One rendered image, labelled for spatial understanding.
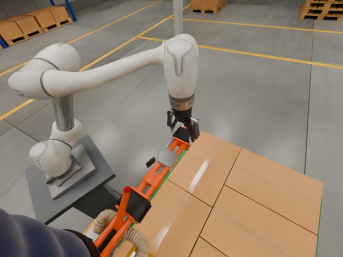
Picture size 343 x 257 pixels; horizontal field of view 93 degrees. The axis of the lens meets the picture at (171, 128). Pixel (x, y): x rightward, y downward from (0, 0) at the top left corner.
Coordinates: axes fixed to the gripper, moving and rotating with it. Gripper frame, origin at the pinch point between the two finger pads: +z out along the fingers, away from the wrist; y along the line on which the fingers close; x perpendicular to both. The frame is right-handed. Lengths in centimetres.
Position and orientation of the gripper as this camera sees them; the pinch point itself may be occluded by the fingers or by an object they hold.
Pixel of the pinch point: (182, 137)
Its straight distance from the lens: 76.0
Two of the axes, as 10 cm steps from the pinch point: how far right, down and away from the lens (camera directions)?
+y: 8.2, 3.8, -4.2
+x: 5.6, -6.5, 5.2
